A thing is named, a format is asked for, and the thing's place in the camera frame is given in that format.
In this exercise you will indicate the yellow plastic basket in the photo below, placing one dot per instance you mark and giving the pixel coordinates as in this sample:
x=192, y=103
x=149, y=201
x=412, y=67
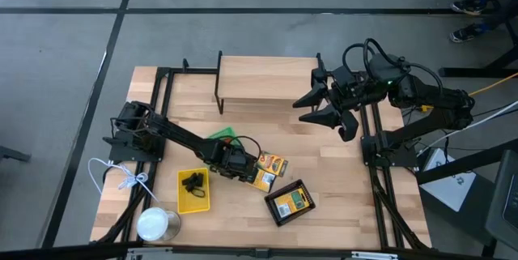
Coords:
x=194, y=203

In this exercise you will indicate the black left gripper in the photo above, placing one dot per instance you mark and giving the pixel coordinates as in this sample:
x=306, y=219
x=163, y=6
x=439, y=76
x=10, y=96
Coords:
x=236, y=163

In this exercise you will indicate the black plastic basket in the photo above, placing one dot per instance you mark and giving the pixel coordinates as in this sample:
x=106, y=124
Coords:
x=270, y=207

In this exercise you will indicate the person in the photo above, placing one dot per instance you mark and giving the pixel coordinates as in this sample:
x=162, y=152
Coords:
x=469, y=5

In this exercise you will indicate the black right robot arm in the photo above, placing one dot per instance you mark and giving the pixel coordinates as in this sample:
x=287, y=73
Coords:
x=437, y=106

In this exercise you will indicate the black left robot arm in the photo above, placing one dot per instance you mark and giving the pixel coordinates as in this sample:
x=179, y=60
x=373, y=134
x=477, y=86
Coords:
x=178, y=134

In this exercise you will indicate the green plastic basket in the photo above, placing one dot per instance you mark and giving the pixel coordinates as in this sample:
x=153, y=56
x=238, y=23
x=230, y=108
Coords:
x=222, y=133

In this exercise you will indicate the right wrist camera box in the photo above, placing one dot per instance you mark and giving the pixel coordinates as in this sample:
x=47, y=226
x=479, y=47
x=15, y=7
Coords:
x=348, y=126

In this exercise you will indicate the clear cup with white lid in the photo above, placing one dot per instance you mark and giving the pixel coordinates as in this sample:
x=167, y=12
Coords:
x=154, y=223

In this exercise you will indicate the white computer case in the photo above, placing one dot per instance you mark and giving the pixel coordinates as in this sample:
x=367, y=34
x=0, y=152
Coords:
x=449, y=183

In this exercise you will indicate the wooden shelf with black legs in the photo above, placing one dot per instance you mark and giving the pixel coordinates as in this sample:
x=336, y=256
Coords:
x=263, y=78

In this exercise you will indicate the dark grey machine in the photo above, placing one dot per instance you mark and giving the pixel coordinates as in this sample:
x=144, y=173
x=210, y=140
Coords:
x=506, y=203

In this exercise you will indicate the black support beam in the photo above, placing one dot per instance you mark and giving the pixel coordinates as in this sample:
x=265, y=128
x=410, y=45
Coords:
x=465, y=164

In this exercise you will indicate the yellow office supply pack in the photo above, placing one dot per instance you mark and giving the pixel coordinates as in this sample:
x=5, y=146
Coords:
x=273, y=163
x=264, y=180
x=291, y=204

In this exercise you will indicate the black stand foot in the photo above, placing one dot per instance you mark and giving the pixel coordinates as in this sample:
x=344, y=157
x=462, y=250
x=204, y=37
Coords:
x=12, y=154

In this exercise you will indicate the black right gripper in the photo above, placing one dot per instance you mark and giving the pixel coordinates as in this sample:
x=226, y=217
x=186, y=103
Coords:
x=352, y=90

